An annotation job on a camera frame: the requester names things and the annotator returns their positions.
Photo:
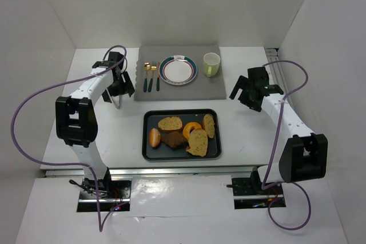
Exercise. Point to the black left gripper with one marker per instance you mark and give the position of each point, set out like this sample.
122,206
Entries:
120,87

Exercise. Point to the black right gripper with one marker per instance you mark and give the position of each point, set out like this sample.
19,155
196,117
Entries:
246,93

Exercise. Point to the metal tongs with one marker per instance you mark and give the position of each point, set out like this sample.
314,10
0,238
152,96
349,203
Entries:
114,97

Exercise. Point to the round orange bun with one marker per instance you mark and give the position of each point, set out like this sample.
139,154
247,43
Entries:
154,138

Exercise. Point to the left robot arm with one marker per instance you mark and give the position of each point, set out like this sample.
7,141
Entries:
76,122

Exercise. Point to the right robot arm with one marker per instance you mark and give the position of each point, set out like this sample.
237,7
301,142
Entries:
298,153

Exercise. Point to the bread slice right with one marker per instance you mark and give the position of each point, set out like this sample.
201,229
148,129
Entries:
208,125

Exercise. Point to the bread slice upper left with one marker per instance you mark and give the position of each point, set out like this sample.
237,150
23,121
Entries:
170,124

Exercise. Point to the large front bread slice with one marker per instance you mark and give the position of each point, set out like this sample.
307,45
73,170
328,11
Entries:
198,143

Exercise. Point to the light green mug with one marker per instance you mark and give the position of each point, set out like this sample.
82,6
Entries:
211,64

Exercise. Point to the grey placemat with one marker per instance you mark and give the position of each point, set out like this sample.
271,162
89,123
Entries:
200,88

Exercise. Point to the black baking tray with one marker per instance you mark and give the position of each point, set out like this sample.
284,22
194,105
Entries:
165,153

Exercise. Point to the white plate green red rim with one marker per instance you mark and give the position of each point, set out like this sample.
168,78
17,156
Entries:
178,70

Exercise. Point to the orange glazed donut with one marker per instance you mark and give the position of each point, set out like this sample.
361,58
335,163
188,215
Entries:
189,127

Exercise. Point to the brown chocolate croissant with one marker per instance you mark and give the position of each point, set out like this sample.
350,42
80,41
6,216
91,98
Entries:
174,139

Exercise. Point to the aluminium rail right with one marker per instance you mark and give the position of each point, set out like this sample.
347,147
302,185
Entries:
276,69

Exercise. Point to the aluminium rail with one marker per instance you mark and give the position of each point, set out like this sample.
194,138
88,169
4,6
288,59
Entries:
276,69
171,171

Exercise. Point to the green handled gold fork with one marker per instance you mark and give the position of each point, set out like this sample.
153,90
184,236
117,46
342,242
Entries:
158,77

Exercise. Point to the aluminium rail front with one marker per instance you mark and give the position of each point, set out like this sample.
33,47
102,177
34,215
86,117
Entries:
171,171

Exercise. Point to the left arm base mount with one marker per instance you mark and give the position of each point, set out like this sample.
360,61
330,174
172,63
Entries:
116,199

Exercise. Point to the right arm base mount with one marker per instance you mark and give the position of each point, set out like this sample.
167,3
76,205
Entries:
248,194

